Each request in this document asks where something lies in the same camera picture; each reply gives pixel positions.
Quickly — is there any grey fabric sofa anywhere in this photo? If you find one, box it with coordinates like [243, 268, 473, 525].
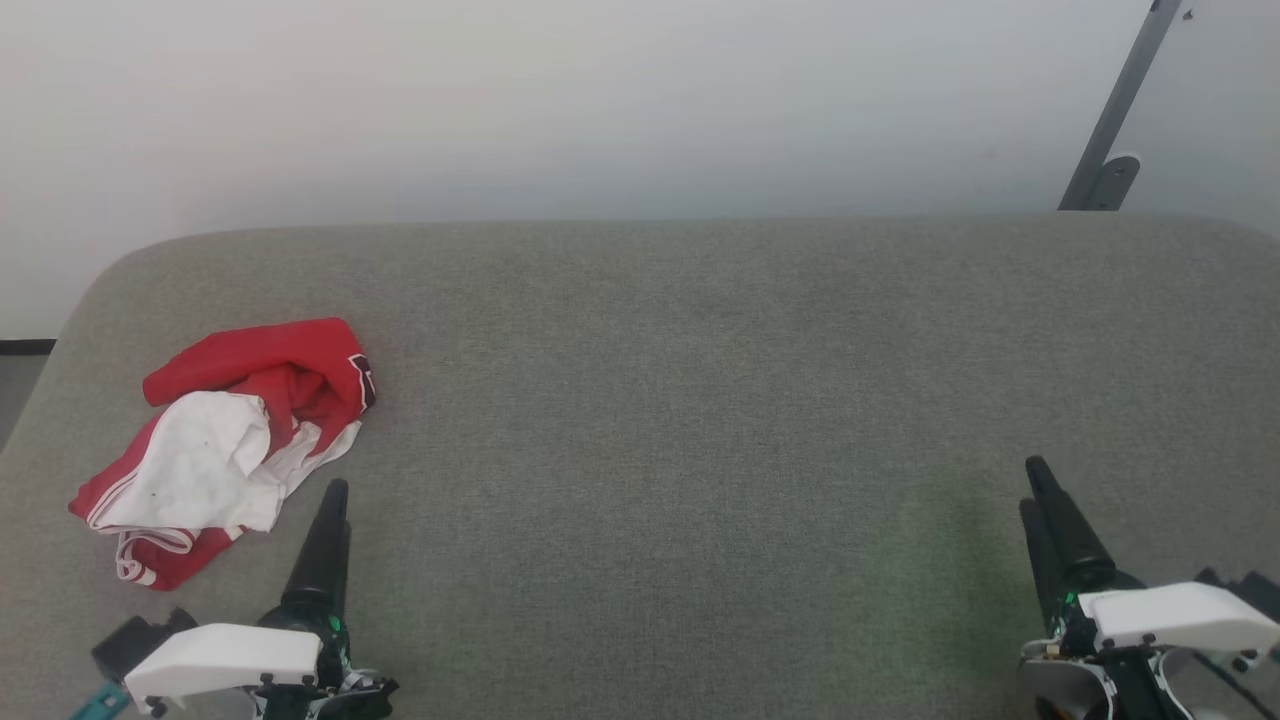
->
[0, 212, 1280, 720]

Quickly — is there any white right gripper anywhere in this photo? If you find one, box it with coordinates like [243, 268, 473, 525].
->
[1019, 457, 1280, 653]

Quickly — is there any grey rounded mounting plate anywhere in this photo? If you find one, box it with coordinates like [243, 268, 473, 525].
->
[1086, 153, 1142, 211]

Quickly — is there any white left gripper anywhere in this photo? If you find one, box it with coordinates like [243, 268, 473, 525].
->
[124, 479, 354, 708]

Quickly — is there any grey slanted metal bar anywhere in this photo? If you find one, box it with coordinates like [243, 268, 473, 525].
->
[1058, 0, 1187, 211]

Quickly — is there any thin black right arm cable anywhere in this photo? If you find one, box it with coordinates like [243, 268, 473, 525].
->
[1188, 648, 1256, 696]

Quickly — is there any teal cable connector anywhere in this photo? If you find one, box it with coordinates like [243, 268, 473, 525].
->
[70, 682, 133, 720]

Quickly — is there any red and white garment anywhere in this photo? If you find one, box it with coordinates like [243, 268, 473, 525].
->
[68, 318, 377, 591]

